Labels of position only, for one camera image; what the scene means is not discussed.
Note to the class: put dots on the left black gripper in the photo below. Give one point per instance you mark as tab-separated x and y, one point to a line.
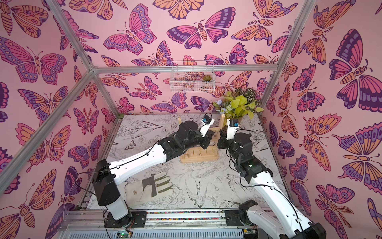
207	138

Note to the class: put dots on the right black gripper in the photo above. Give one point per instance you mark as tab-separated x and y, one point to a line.
224	141

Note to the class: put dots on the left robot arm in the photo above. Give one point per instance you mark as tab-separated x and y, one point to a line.
107	176

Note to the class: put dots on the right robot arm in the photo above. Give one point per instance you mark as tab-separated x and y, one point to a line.
287	222

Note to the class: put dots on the wooden jewelry display stand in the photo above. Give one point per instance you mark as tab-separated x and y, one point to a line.
198	154

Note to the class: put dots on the potted green plant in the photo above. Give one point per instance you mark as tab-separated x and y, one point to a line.
238	104

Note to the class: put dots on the small succulent in basket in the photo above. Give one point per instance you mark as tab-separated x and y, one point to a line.
207	78

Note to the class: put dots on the white green work glove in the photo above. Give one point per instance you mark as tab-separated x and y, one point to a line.
155	187

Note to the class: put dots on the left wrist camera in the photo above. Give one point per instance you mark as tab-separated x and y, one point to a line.
207	121

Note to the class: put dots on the white wire basket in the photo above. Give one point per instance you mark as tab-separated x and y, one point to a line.
187	76

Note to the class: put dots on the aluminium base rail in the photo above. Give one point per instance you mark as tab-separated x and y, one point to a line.
161	224

